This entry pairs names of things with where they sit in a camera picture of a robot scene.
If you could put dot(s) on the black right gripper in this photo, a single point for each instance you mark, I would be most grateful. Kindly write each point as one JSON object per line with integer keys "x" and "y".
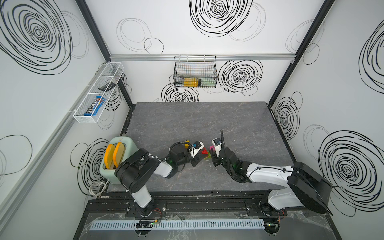
{"x": 214, "y": 158}

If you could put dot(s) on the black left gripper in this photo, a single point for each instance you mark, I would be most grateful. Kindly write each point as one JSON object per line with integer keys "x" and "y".
{"x": 195, "y": 160}

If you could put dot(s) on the red lego brick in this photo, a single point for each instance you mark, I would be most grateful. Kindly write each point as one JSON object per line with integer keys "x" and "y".
{"x": 204, "y": 151}

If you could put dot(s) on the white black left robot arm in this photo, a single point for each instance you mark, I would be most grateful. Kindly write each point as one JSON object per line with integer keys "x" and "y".
{"x": 134, "y": 172}

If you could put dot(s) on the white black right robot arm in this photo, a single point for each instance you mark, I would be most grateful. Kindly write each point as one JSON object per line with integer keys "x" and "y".
{"x": 301, "y": 185}

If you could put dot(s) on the yellow toast slice right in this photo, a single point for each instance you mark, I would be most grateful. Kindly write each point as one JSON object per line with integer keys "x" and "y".
{"x": 118, "y": 154}

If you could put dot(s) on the yellow toast slice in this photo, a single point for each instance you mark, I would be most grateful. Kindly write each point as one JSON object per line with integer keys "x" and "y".
{"x": 108, "y": 158}
{"x": 118, "y": 154}

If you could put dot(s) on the mint green toaster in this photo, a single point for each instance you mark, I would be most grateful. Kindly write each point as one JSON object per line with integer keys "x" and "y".
{"x": 131, "y": 148}

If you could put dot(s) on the yellow toast slice left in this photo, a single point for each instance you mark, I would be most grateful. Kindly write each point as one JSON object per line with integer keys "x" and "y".
{"x": 108, "y": 158}

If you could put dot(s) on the green item in basket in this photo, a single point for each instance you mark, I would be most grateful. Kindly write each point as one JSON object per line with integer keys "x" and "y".
{"x": 208, "y": 82}

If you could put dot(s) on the black remote control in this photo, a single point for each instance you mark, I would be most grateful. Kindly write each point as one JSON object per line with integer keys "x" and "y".
{"x": 107, "y": 87}

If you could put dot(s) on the blue candy packet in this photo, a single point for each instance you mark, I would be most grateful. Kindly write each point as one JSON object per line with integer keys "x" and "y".
{"x": 95, "y": 106}

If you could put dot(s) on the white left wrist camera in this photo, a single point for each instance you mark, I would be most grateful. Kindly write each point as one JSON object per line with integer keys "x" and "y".
{"x": 196, "y": 148}

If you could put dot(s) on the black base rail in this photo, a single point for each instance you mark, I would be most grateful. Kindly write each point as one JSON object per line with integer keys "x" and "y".
{"x": 165, "y": 203}

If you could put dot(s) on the white slotted cable duct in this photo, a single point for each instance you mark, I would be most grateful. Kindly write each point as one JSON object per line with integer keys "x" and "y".
{"x": 218, "y": 224}

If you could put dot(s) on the black wire wall basket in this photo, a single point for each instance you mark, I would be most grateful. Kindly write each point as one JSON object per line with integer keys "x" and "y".
{"x": 193, "y": 69}

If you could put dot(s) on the white wire shelf basket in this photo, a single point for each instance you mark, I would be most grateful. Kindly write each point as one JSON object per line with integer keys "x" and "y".
{"x": 107, "y": 73}

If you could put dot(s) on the aluminium wall rail back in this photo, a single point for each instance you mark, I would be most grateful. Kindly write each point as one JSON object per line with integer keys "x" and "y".
{"x": 197, "y": 57}

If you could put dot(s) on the black corner frame post left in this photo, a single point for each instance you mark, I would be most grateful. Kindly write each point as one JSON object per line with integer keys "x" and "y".
{"x": 87, "y": 15}

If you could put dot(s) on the black corner frame post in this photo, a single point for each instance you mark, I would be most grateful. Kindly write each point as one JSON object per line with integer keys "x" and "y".
{"x": 87, "y": 15}
{"x": 313, "y": 29}

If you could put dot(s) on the black corner frame post right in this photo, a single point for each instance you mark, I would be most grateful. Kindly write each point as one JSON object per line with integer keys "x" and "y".
{"x": 313, "y": 29}

